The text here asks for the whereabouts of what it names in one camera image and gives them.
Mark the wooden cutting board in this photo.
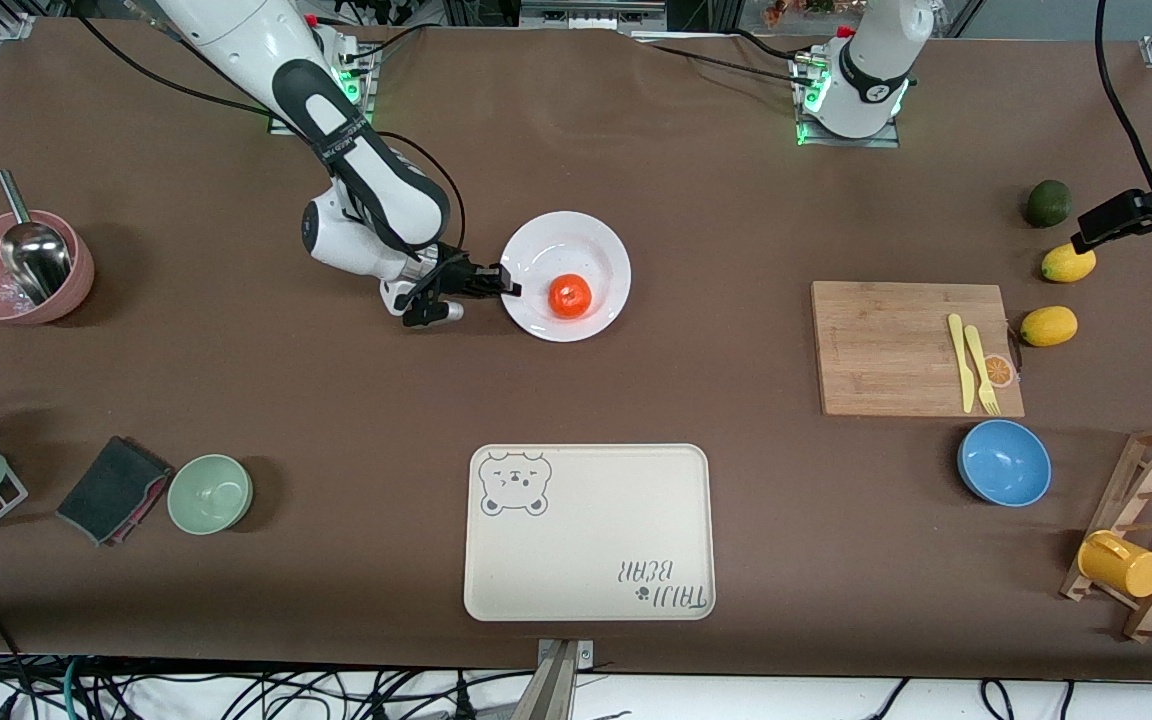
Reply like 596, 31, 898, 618
811, 281, 1026, 419

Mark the yellow lemon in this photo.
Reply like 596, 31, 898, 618
1020, 305, 1079, 349
1041, 243, 1098, 284

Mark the teal floor cable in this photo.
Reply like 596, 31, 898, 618
60, 655, 87, 720

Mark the dark green avocado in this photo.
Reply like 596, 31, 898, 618
1025, 179, 1074, 230

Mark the metal scoop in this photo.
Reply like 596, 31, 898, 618
0, 170, 74, 306

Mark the blue bowl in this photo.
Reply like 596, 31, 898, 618
957, 419, 1053, 508

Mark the light green bowl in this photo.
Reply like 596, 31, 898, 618
167, 454, 255, 536

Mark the wooden cup rack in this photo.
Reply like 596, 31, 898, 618
1060, 423, 1152, 643

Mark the orange fruit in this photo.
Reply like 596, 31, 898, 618
549, 274, 594, 319

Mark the yellow plastic knife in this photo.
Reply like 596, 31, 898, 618
947, 313, 978, 414

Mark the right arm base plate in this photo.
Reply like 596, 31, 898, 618
268, 45, 377, 136

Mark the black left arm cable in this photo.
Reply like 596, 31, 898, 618
1094, 0, 1152, 196

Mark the black left base cable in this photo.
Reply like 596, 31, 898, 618
631, 30, 822, 86

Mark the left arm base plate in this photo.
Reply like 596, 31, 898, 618
794, 55, 902, 149

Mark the aluminium frame bar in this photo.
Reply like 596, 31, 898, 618
519, 0, 667, 31

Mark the black base cable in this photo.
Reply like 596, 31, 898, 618
344, 25, 429, 63
631, 30, 822, 86

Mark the white round plate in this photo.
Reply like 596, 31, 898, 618
501, 211, 632, 343

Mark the cream bear print tray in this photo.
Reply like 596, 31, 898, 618
463, 443, 716, 623

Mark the pink folded cloth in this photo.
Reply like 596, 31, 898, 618
106, 462, 175, 547

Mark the black right base cable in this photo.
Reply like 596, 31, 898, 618
344, 25, 429, 63

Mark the aluminium camera mount post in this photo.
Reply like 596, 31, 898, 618
524, 638, 597, 720

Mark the yellow plastic fork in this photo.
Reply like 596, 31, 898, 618
964, 324, 1001, 416

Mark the yellow cup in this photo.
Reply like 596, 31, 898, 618
1077, 530, 1152, 599

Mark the dark grey folded cloth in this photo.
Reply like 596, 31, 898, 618
56, 435, 175, 547

